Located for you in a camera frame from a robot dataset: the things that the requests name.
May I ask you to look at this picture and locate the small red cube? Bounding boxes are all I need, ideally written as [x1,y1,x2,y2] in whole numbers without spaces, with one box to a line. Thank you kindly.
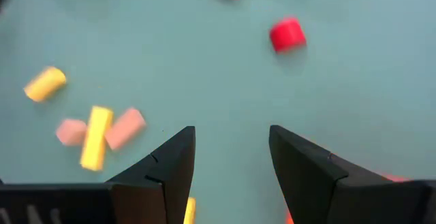
[268,16,307,54]

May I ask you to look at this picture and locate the short yellow block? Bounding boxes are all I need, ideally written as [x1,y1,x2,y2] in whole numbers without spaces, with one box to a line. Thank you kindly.
[183,196,198,224]

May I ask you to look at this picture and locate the small wooden cube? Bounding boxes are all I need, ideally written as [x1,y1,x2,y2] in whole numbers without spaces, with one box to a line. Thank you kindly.
[56,118,89,146]

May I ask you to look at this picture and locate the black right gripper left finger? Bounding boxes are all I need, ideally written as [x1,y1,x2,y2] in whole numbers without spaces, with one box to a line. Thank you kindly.
[106,125,197,224]

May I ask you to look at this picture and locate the long yellow block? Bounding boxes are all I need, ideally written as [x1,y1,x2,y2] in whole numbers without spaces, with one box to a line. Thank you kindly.
[80,106,114,172]

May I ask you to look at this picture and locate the wooden rectangular block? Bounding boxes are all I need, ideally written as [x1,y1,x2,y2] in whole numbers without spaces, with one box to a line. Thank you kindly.
[104,107,147,151]

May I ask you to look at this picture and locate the yellow cylinder block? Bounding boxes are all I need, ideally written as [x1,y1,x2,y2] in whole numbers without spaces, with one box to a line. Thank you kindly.
[23,66,67,103]

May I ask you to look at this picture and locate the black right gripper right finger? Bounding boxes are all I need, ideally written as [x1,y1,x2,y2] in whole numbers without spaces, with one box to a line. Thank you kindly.
[268,125,435,224]

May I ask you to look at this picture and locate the orange plastic bin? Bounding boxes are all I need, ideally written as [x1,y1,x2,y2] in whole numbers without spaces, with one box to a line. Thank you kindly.
[285,171,411,224]

